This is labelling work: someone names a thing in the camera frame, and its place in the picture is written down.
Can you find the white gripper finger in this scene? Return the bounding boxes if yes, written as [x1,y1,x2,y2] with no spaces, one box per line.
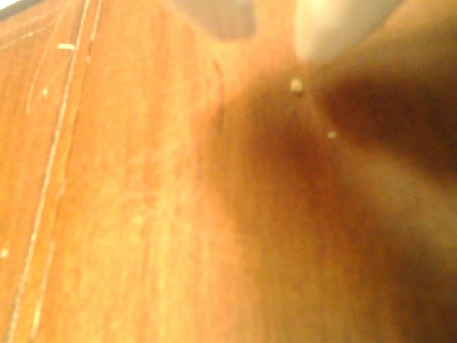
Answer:
[167,0,258,39]
[292,0,404,62]

